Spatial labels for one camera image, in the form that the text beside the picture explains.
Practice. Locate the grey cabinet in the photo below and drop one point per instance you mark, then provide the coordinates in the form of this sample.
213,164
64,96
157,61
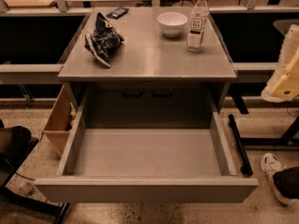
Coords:
152,81

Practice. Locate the small dark blue packet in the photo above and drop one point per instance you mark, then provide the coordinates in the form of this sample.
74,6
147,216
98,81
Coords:
117,12

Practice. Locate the dark trouser leg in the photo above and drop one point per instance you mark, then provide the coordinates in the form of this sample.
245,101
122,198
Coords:
287,182

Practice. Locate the white ceramic bowl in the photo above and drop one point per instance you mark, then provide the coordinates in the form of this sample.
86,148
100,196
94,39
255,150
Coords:
172,23

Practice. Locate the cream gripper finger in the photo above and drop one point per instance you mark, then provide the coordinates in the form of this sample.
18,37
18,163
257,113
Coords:
283,85

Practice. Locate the brown cardboard box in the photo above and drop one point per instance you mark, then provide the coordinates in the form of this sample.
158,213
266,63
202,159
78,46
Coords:
61,119

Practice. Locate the clear plastic water bottle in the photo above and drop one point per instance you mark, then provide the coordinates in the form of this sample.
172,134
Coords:
198,21

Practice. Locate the grey open top drawer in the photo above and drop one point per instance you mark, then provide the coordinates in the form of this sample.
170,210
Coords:
147,146

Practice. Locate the black bar on floor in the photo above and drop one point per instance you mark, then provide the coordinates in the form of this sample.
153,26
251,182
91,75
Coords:
245,168

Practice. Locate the black chair at left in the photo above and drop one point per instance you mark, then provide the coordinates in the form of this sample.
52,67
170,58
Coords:
16,143

